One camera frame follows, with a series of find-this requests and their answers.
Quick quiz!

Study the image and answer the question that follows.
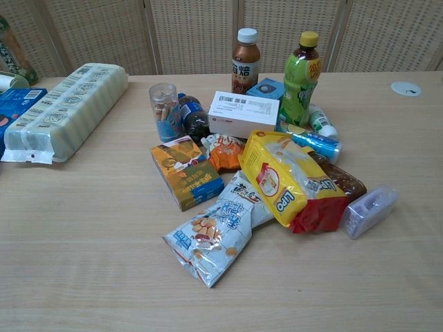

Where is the amber honey squeeze bottle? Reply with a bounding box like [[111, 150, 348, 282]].
[[307, 151, 368, 203]]

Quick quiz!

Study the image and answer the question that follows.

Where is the clear plastic tape dispenser pack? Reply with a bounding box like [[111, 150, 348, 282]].
[[338, 185, 400, 240]]

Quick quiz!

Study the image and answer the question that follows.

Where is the yellow Lipo snack bag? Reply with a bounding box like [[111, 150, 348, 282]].
[[237, 129, 349, 233]]

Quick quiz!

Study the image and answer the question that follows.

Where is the white cardboard box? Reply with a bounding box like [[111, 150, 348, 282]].
[[207, 91, 281, 139]]

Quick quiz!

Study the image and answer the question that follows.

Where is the small light blue box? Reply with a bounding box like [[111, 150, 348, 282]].
[[246, 77, 287, 104]]

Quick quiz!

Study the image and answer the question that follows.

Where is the long pale yellow sponge pack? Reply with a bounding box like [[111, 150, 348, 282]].
[[0, 62, 129, 164]]

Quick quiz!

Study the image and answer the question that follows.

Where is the brown milk tea bottle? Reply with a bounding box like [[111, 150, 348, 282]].
[[230, 28, 261, 95]]

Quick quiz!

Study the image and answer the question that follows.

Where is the white round table grommet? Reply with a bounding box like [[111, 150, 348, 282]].
[[390, 81, 423, 97]]

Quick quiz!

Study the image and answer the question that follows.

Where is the blue cardboard box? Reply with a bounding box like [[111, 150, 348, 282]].
[[0, 88, 48, 156]]

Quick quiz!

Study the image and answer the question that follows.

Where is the beige perforated folding screen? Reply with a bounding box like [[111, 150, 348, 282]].
[[0, 0, 443, 77]]

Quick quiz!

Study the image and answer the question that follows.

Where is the orange snack pouch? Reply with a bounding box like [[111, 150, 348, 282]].
[[200, 133, 247, 173]]

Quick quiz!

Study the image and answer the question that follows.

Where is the blue tube package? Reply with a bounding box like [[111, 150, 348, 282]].
[[276, 119, 343, 164]]

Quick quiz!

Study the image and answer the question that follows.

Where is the dark cola bottle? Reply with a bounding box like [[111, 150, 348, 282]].
[[177, 92, 210, 145]]

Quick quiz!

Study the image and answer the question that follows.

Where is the small white green-label bottle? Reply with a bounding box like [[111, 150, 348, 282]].
[[307, 103, 338, 139]]

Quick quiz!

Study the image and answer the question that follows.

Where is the white blue peanut bag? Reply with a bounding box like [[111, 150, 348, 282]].
[[162, 169, 276, 289]]

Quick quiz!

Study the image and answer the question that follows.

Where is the white and green container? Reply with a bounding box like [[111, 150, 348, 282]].
[[0, 71, 30, 93]]

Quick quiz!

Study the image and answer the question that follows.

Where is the yellow green blue carton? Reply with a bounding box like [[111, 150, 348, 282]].
[[150, 135, 225, 212]]

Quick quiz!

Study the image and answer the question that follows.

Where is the clear plastic snack jar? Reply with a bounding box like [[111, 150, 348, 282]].
[[148, 82, 184, 143]]

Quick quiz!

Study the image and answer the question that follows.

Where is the green tea bottle yellow cap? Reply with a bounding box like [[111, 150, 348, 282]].
[[278, 30, 323, 128]]

